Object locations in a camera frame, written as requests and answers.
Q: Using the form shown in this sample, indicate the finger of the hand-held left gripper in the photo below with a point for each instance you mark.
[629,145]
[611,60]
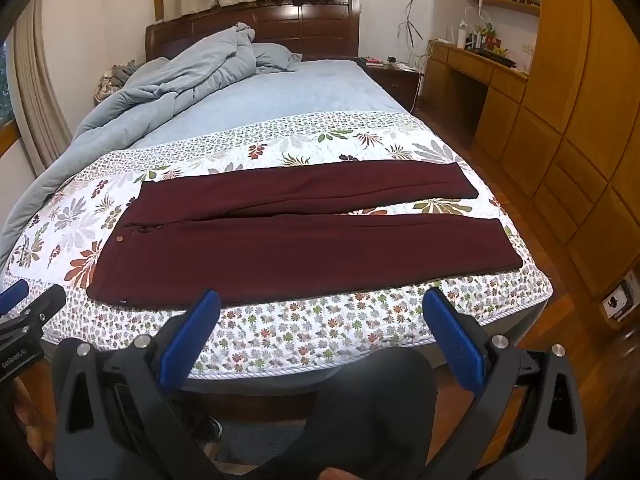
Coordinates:
[45,305]
[14,296]

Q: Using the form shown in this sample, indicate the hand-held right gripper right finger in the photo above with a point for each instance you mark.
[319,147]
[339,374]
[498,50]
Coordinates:
[455,340]

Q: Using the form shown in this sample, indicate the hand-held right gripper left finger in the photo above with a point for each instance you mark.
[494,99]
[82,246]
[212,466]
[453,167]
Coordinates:
[195,330]

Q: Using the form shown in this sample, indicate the maroon pants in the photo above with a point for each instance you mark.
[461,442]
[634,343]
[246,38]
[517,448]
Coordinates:
[300,245]

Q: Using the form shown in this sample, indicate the black shoe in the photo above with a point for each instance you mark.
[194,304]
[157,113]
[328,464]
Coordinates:
[210,427]

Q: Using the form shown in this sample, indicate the floral leaf print quilt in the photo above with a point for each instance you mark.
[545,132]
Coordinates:
[350,320]

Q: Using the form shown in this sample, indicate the white printed box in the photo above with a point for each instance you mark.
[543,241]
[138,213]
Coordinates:
[620,300]

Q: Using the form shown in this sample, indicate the wooden framed window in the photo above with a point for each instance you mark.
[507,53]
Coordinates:
[7,100]

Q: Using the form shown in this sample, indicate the beige curtain beside window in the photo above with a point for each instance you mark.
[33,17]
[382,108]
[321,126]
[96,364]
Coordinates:
[40,85]

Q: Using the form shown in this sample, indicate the pile of clothes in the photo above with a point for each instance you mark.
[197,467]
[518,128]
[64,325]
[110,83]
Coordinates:
[112,80]

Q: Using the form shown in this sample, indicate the grey-blue duvet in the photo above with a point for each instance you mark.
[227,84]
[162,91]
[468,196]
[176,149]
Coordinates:
[175,80]

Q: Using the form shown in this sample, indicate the dark wooden nightstand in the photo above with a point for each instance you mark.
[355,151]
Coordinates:
[395,82]

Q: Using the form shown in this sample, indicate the wooden desk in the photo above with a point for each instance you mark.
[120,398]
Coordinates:
[470,65]

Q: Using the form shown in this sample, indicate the wooden wardrobe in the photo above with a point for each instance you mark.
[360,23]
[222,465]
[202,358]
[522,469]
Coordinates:
[575,85]

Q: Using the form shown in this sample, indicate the black keyboard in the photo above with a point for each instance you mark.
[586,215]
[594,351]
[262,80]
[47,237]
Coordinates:
[495,58]

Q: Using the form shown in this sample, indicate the grey-blue pillow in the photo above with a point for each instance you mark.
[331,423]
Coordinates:
[275,56]

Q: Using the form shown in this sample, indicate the white bottle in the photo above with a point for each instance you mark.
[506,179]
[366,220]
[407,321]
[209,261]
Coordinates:
[462,32]

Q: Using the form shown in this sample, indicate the dark wooden headboard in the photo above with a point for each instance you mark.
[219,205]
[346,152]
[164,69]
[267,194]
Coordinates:
[310,25]

